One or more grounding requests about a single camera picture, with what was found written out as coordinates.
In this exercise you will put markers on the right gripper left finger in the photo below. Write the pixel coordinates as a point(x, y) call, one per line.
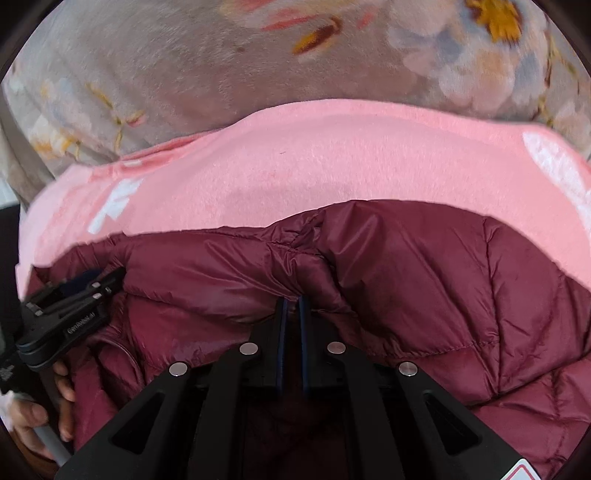
point(184, 410)

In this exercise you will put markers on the maroon quilted puffer jacket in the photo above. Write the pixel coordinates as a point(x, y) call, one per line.
point(474, 303)

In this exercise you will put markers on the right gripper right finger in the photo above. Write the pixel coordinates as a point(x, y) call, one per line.
point(380, 422)

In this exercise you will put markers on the pink fleece blanket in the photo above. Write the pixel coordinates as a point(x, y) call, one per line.
point(302, 156)

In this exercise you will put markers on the person's left hand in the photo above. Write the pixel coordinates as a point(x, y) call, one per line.
point(28, 416)

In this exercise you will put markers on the grey floral duvet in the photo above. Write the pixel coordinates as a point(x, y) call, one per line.
point(98, 80)

